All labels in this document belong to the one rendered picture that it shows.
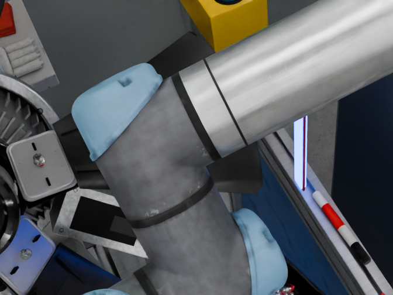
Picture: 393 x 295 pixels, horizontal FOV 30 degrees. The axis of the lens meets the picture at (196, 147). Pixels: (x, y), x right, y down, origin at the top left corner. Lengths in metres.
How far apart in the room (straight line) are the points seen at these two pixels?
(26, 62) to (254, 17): 0.47
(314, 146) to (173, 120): 1.75
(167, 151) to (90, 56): 1.28
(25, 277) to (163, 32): 1.05
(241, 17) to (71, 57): 0.71
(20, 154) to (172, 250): 0.38
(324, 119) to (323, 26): 1.80
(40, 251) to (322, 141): 1.47
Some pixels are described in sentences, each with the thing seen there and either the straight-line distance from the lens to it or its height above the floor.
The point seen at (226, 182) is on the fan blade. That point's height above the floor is 1.14.
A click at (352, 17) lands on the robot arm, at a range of 0.55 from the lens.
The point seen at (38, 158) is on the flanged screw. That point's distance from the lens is 0.87.
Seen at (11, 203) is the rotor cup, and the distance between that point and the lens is 0.83.
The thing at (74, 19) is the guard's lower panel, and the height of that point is 0.71.
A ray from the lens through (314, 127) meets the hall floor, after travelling 2.32.
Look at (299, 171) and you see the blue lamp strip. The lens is 1.15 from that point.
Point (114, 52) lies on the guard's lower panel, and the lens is 1.83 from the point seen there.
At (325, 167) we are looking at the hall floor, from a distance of 2.24.
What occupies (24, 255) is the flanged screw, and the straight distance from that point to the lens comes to 0.91.
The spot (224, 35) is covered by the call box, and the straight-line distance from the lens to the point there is 1.18.
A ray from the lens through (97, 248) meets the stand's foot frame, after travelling 2.09.
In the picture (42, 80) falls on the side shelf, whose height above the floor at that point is 0.86.
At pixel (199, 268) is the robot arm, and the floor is 1.38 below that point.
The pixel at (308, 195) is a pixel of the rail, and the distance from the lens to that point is 1.19.
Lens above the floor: 1.89
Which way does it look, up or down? 55 degrees down
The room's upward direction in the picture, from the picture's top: 12 degrees counter-clockwise
